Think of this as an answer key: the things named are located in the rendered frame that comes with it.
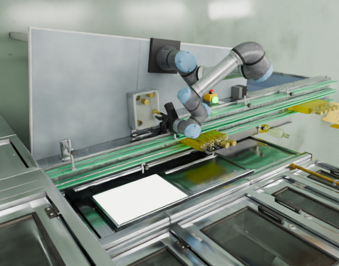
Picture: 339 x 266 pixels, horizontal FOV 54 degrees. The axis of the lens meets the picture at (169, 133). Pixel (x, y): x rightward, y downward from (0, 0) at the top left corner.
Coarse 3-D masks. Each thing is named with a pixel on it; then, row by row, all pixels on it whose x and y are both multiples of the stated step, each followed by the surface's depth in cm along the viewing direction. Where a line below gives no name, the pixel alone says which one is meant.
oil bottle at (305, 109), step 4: (300, 104) 266; (288, 108) 272; (292, 108) 269; (296, 108) 266; (300, 108) 263; (304, 108) 260; (308, 108) 257; (312, 108) 256; (304, 112) 261; (308, 112) 258; (312, 112) 256; (316, 112) 253; (320, 112) 251
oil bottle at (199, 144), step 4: (184, 140) 212; (188, 140) 208; (192, 140) 204; (196, 140) 203; (200, 140) 203; (204, 140) 202; (188, 144) 209; (192, 144) 205; (196, 144) 202; (200, 144) 199; (204, 144) 199; (196, 148) 203; (200, 148) 199
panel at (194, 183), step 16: (192, 160) 210; (208, 160) 211; (224, 160) 210; (160, 176) 192; (176, 176) 193; (192, 176) 192; (208, 176) 191; (224, 176) 190; (240, 176) 190; (192, 192) 174; (208, 192) 178; (160, 208) 161; (112, 224) 153; (128, 224) 152
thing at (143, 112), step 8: (136, 96) 191; (144, 96) 203; (136, 104) 201; (144, 104) 205; (152, 104) 206; (136, 112) 194; (144, 112) 206; (136, 120) 196; (144, 120) 208; (152, 120) 209; (144, 128) 201
